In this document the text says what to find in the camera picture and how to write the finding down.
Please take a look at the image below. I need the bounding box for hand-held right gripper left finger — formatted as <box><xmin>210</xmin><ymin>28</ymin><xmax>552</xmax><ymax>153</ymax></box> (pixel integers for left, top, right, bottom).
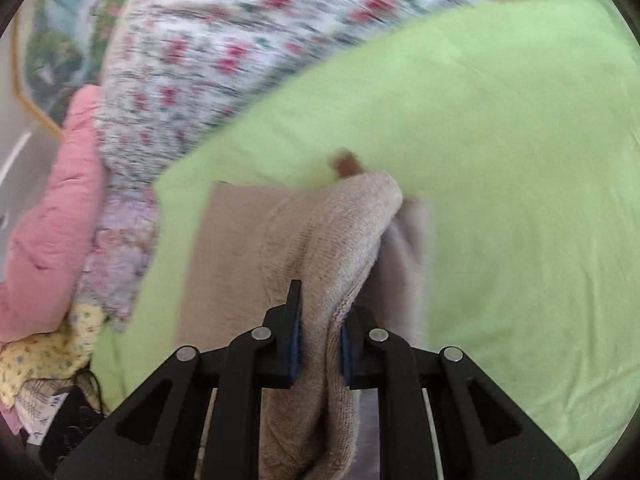
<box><xmin>52</xmin><ymin>280</ymin><xmax>303</xmax><ymax>480</ymax></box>

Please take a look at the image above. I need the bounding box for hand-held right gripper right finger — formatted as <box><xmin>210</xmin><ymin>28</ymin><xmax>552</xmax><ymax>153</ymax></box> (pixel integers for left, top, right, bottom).
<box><xmin>340</xmin><ymin>305</ymin><xmax>581</xmax><ymax>480</ymax></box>

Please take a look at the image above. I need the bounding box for gold framed landscape painting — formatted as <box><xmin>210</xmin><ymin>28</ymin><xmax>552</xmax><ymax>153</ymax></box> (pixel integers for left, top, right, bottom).
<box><xmin>12</xmin><ymin>0</ymin><xmax>166</xmax><ymax>141</ymax></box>

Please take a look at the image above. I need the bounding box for green bed sheet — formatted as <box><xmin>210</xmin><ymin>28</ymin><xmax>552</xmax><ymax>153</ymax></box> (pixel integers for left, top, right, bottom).
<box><xmin>92</xmin><ymin>0</ymin><xmax>640</xmax><ymax>466</ymax></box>

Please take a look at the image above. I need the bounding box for yellow printed cloth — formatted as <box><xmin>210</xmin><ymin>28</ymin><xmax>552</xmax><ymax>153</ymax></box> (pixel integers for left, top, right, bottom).
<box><xmin>0</xmin><ymin>304</ymin><xmax>106</xmax><ymax>406</ymax></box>

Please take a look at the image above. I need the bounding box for beige knit sweater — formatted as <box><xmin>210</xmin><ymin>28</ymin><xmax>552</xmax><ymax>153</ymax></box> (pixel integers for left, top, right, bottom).
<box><xmin>175</xmin><ymin>152</ymin><xmax>431</xmax><ymax>480</ymax></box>

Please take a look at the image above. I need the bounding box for lavender floral cloth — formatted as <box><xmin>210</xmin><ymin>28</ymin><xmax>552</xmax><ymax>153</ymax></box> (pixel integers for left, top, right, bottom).
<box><xmin>75</xmin><ymin>185</ymin><xmax>161</xmax><ymax>333</ymax></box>

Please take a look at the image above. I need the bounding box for pink quilt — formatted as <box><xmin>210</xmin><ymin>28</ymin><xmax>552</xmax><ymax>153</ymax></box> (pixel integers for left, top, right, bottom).
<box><xmin>0</xmin><ymin>85</ymin><xmax>108</xmax><ymax>343</ymax></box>

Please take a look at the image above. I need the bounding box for plaid cloth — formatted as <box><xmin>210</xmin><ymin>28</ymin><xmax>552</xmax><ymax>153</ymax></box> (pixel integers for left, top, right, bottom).
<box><xmin>14</xmin><ymin>377</ymin><xmax>68</xmax><ymax>447</ymax></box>

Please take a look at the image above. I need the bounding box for white red floral quilt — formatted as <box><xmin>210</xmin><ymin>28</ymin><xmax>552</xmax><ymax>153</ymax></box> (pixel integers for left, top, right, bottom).
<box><xmin>95</xmin><ymin>0</ymin><xmax>608</xmax><ymax>196</ymax></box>

